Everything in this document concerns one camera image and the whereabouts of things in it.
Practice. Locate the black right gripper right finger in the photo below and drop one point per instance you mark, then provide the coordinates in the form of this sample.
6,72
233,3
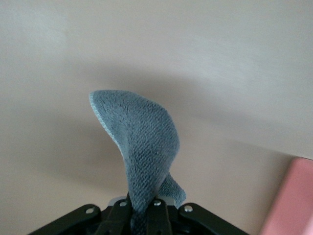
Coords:
195,220

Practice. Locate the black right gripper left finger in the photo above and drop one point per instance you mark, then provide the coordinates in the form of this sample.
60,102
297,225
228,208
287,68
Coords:
80,220

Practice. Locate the blue microfiber cloth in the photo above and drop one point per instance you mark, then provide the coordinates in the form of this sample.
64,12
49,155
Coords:
141,137

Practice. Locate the pink plastic box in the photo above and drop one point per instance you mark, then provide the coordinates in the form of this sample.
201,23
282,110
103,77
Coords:
293,195

